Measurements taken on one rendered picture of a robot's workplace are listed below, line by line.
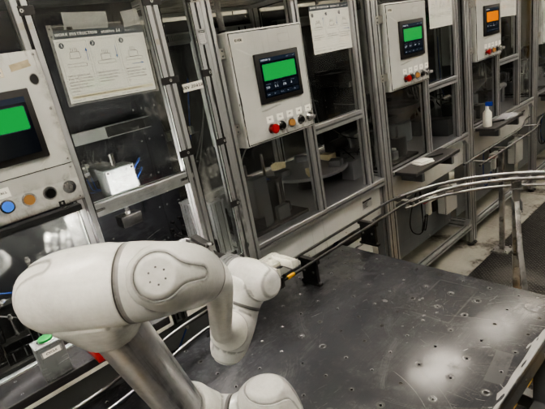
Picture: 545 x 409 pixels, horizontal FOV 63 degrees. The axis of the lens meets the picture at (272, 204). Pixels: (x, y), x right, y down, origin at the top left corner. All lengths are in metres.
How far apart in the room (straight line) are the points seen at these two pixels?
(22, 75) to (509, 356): 1.69
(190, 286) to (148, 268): 0.07
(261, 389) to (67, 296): 0.59
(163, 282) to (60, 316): 0.18
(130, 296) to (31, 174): 0.87
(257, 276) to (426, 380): 0.65
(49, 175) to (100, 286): 0.84
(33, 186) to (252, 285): 0.73
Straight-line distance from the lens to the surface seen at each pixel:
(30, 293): 0.78
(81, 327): 0.77
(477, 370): 1.59
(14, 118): 1.47
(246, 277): 1.21
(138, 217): 1.85
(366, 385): 1.53
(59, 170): 1.52
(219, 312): 1.01
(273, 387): 1.16
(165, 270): 0.64
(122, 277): 0.70
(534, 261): 3.64
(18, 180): 1.50
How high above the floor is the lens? 1.71
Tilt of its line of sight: 19 degrees down
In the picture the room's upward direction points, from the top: 11 degrees counter-clockwise
